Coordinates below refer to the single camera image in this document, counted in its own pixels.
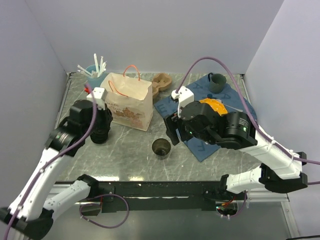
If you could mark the black mounting base rail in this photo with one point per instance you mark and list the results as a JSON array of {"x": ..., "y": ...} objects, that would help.
[{"x": 160, "y": 195}]

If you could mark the brown paper takeout bag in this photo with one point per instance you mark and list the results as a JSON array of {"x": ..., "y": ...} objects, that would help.
[{"x": 130, "y": 99}]

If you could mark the white wrapped straw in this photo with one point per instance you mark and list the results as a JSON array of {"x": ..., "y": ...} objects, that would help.
[
  {"x": 83, "y": 71},
  {"x": 96, "y": 62},
  {"x": 101, "y": 67}
]

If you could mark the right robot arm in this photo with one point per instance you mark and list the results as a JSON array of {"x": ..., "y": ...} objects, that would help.
[{"x": 278, "y": 172}]

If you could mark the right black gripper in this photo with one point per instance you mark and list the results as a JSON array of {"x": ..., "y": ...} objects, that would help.
[{"x": 172, "y": 122}]

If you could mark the dark green mug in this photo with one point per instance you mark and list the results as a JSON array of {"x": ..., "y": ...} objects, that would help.
[{"x": 217, "y": 82}]

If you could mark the orange dotted plate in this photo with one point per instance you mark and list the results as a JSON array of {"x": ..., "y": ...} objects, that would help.
[{"x": 216, "y": 105}]

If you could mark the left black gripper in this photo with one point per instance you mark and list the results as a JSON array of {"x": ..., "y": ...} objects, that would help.
[{"x": 107, "y": 118}]

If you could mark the dark takeout coffee cup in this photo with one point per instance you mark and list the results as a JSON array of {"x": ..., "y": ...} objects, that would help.
[{"x": 161, "y": 148}]

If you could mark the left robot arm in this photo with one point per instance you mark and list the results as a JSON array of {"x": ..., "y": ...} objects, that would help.
[{"x": 32, "y": 213}]

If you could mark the blue plastic cup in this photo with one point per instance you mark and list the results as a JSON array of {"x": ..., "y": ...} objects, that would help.
[{"x": 95, "y": 81}]

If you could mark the stack of black lids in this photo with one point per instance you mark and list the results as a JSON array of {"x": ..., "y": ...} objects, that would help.
[{"x": 100, "y": 134}]

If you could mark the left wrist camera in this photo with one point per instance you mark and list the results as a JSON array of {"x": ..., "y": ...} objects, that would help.
[{"x": 99, "y": 94}]

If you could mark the blue letter-print cloth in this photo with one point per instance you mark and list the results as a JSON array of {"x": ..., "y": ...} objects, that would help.
[{"x": 200, "y": 88}]

